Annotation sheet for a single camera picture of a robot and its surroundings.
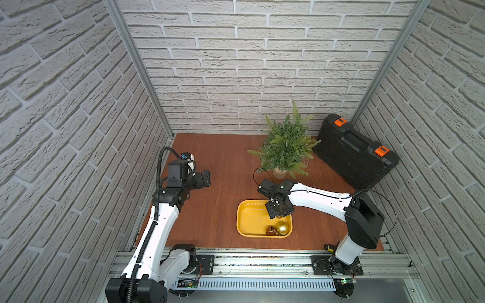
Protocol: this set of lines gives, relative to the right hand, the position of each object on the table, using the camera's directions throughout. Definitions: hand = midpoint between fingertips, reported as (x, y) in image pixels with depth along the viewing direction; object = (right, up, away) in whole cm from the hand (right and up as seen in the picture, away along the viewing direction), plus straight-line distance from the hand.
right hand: (278, 211), depth 84 cm
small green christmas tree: (+4, +30, +1) cm, 30 cm away
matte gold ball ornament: (+1, -6, -5) cm, 8 cm away
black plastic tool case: (+37, +23, +1) cm, 44 cm away
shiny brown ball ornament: (-4, -7, -5) cm, 10 cm away
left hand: (-34, +19, -6) cm, 39 cm away
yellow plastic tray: (-12, -4, +1) cm, 13 cm away
